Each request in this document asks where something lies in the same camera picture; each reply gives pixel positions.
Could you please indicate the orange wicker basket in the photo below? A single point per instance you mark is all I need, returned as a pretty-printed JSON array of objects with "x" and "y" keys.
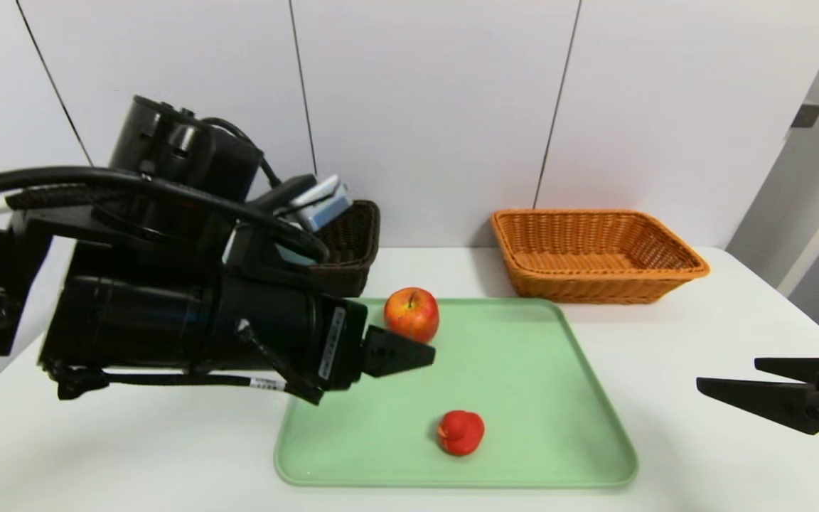
[{"x": 594, "y": 284}]

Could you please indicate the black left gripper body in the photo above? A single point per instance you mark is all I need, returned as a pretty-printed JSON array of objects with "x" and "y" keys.
[{"x": 342, "y": 345}]

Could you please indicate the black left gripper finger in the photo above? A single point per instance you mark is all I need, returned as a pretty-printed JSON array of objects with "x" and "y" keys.
[{"x": 395, "y": 352}]

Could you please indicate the dark brown wicker basket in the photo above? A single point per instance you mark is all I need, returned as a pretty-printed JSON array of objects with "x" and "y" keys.
[{"x": 352, "y": 249}]

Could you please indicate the light green plastic tray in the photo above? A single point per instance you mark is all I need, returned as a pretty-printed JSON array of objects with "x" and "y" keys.
[{"x": 523, "y": 398}]

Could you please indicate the red rubber duck toy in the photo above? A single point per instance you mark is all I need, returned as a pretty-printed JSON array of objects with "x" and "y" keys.
[{"x": 461, "y": 432}]

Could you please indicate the dark grey wall bracket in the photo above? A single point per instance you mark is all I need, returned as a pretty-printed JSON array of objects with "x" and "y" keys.
[{"x": 807, "y": 115}]

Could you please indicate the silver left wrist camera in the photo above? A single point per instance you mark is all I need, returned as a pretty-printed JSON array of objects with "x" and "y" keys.
[{"x": 317, "y": 199}]

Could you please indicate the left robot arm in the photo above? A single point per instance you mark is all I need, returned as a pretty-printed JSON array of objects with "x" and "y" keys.
[{"x": 146, "y": 320}]

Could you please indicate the red yellow apple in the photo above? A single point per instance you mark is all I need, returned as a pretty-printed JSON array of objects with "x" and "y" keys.
[{"x": 411, "y": 316}]

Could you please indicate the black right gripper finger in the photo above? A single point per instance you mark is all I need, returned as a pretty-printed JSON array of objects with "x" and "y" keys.
[
  {"x": 807, "y": 368},
  {"x": 779, "y": 404}
]

